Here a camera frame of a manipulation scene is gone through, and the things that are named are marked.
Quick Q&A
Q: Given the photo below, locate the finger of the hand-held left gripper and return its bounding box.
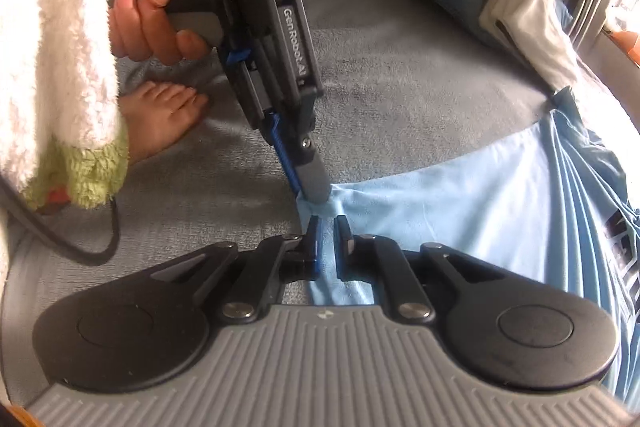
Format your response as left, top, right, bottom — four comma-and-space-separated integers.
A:
261, 109, 304, 200
294, 99, 332, 206

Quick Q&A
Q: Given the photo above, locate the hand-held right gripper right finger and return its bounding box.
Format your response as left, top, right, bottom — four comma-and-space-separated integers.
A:
334, 216, 506, 321

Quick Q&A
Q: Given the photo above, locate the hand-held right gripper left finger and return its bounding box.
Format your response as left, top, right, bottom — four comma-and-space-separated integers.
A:
150, 216, 321, 324

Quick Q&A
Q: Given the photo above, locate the light blue t-shirt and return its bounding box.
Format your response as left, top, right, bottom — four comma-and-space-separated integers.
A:
295, 86, 640, 408

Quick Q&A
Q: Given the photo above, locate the person's left hand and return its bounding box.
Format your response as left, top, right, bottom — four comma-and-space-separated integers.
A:
105, 0, 213, 68

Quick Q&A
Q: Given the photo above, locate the person's bare foot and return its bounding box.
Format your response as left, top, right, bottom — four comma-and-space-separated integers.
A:
119, 79, 210, 165

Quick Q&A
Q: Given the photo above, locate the fluffy green-cuffed pajama leg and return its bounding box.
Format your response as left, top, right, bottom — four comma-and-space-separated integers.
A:
0, 0, 132, 212

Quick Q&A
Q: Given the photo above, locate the white pillow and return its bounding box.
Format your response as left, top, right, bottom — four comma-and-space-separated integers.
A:
479, 0, 581, 90

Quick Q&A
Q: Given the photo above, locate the orange bag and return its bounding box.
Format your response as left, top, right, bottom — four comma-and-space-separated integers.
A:
612, 29, 640, 68

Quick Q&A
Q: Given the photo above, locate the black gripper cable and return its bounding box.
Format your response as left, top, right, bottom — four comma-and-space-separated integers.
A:
0, 177, 122, 266

